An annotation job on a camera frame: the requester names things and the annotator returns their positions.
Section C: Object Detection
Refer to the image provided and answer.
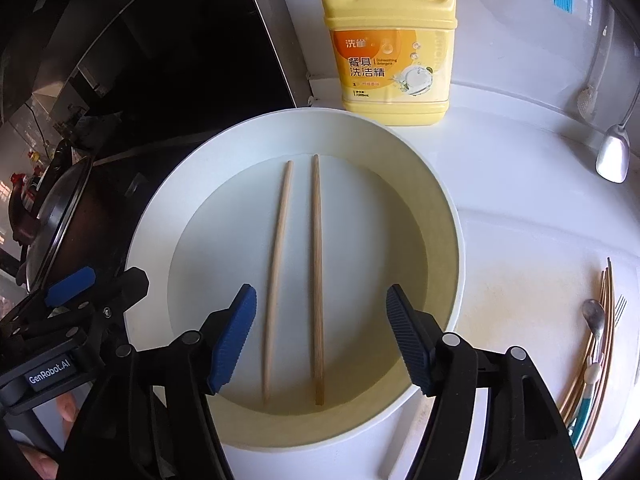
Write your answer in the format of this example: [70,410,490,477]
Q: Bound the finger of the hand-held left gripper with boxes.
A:
[65,266,151,361]
[0,266,97,336]

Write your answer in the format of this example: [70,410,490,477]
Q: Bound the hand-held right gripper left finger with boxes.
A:
[55,284,258,480]

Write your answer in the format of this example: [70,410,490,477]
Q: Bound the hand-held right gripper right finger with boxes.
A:
[385,284,583,480]

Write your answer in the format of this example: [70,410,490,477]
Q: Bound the wooden chopstick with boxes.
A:
[310,154,326,406]
[261,160,294,403]

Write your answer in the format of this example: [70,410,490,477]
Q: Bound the large white plate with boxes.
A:
[124,107,467,456]

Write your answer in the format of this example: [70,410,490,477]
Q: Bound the teal bunny handle spoon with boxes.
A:
[567,299,608,448]

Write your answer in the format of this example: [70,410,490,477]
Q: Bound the bundle of chopsticks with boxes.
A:
[557,257,617,458]

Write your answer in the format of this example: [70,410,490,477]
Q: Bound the person's left hand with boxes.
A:
[20,392,83,480]

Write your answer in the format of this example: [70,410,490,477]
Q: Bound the dark pot with lid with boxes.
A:
[20,157,97,293]

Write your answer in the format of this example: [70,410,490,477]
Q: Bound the dark brown cooking pot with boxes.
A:
[50,160,153,288]

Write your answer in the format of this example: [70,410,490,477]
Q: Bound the dark red kitchen vessel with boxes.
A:
[7,172,43,241]

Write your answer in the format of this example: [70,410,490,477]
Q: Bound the metal fork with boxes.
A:
[600,295,628,356]

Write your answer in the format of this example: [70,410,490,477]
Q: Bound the yellow detergent bottle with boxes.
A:
[317,0,458,127]

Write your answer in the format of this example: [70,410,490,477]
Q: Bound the white dish brush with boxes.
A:
[577,7,616,120]

